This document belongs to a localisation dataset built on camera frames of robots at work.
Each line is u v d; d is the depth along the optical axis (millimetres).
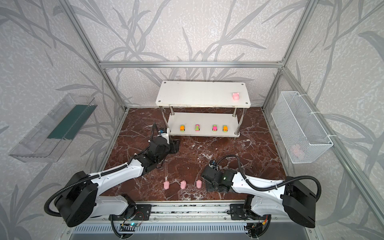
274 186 445
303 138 618
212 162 753
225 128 963
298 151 727
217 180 608
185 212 753
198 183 823
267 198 462
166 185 814
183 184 806
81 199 410
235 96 770
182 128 985
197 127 985
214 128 989
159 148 630
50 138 641
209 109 1198
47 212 404
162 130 737
